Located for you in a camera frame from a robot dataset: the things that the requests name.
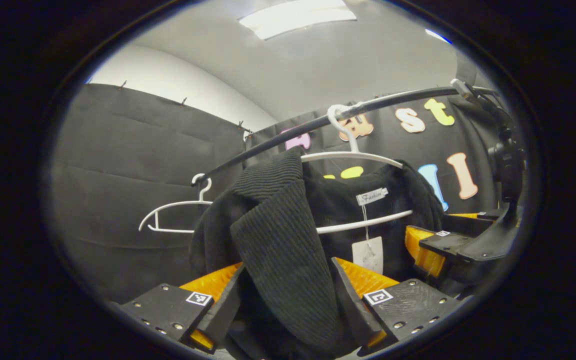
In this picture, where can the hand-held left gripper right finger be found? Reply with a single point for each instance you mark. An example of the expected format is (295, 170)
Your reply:
(353, 305)

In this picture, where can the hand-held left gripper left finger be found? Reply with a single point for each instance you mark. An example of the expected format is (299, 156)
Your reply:
(218, 315)

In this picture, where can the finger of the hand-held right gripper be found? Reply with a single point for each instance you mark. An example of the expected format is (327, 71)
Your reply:
(443, 241)
(468, 225)

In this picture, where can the black ribbed jacket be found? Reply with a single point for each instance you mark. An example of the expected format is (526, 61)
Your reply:
(278, 250)

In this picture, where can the white clothes hanger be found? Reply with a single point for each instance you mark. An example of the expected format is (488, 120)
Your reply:
(353, 155)
(183, 203)

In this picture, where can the black clothes rack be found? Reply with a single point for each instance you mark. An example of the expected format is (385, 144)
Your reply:
(418, 94)

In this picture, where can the small ceiling light panel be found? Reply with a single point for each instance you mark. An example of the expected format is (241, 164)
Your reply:
(438, 36)

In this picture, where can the black backdrop cloth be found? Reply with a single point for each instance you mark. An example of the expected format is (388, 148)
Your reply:
(118, 175)

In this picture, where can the large ceiling light panel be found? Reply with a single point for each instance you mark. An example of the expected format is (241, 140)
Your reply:
(295, 17)

